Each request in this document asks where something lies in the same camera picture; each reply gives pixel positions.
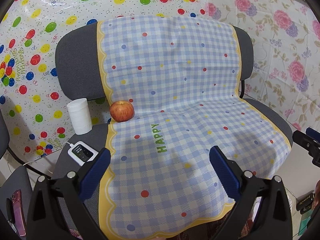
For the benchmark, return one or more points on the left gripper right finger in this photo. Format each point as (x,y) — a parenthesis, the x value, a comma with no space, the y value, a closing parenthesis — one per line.
(273,218)

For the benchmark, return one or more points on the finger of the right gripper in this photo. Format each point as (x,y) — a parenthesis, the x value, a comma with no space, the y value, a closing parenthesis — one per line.
(308,140)

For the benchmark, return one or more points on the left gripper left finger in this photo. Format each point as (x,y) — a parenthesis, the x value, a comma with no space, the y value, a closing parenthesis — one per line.
(45,217)

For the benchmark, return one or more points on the pink phone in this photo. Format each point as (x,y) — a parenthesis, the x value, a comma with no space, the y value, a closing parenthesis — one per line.
(15,213)

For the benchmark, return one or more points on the green paper bag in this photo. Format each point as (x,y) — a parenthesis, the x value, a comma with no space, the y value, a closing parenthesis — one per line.
(304,221)

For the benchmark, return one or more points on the white power bank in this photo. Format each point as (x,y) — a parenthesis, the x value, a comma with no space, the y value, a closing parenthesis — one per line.
(81,153)

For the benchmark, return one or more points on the white tissue roll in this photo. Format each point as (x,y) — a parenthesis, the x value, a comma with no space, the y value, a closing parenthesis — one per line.
(80,116)

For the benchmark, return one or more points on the red apple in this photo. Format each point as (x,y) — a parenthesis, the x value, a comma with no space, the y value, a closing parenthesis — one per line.
(122,111)

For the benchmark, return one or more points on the grey office chair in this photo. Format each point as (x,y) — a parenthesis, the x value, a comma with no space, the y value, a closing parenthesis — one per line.
(80,64)

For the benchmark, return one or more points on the blue checkered chair cloth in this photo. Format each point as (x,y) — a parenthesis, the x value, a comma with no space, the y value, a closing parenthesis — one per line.
(175,117)

